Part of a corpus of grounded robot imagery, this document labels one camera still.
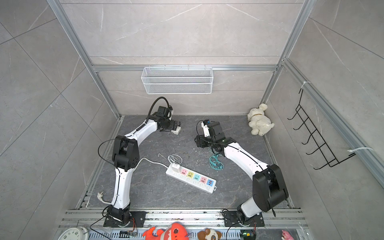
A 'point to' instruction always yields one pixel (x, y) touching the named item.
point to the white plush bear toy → (259, 122)
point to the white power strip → (193, 179)
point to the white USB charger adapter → (176, 168)
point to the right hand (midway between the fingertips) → (199, 137)
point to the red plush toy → (175, 231)
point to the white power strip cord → (149, 160)
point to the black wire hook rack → (330, 159)
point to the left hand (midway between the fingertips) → (171, 120)
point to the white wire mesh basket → (177, 80)
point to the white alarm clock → (80, 233)
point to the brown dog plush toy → (209, 234)
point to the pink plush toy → (286, 236)
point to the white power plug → (99, 195)
